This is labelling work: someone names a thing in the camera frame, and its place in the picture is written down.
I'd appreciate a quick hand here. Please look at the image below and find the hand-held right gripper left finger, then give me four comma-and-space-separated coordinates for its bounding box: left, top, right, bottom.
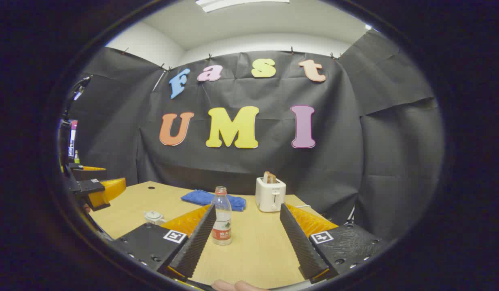
112, 203, 217, 283

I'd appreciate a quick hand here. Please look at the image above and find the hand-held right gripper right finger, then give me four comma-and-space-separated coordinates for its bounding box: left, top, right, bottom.
279, 203, 389, 284

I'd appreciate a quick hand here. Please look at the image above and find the clear plastic water bottle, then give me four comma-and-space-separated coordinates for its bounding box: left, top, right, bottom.
211, 186, 233, 246

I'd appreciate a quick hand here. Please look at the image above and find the white ceramic teacup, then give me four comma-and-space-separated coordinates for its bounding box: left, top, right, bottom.
143, 210, 167, 226

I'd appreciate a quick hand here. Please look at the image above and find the computer monitor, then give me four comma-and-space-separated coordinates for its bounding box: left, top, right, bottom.
68, 120, 78, 158

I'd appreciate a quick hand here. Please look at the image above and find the blue towel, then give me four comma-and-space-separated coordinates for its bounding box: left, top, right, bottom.
181, 190, 247, 212

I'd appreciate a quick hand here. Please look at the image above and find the white toaster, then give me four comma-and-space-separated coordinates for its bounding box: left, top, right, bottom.
256, 177, 287, 213

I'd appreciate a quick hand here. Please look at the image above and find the black backdrop cloth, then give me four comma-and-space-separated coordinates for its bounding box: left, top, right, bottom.
68, 30, 444, 243

